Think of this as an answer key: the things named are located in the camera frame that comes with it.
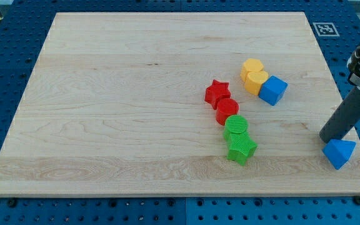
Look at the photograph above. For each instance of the yellow heart block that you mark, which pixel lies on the yellow heart block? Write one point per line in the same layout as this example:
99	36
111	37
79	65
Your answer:
254	82

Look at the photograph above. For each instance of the red star block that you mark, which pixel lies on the red star block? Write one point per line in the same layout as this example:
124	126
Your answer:
216	91

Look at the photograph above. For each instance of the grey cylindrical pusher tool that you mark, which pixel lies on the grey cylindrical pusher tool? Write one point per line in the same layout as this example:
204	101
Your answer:
343	118

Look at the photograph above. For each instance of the blue cube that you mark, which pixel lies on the blue cube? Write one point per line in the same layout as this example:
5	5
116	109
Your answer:
273	90

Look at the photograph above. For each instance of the red cylinder block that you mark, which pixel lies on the red cylinder block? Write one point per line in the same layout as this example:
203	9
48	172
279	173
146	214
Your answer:
226	107

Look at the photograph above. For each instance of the wooden board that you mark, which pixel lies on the wooden board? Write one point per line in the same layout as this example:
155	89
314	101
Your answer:
114	107

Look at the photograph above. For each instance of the yellow hexagon block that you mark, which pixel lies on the yellow hexagon block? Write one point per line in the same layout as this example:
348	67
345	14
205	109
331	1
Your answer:
250	65

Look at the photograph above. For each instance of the white fiducial marker tag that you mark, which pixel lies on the white fiducial marker tag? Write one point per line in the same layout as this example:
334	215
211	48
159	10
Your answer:
325	29

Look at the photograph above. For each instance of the blue triangular prism block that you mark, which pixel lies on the blue triangular prism block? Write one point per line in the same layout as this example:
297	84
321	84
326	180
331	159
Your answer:
338	152

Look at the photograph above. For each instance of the green star block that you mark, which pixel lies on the green star block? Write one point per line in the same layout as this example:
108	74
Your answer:
240	147

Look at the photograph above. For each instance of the green cylinder block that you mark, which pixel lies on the green cylinder block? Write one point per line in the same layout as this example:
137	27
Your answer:
235	124

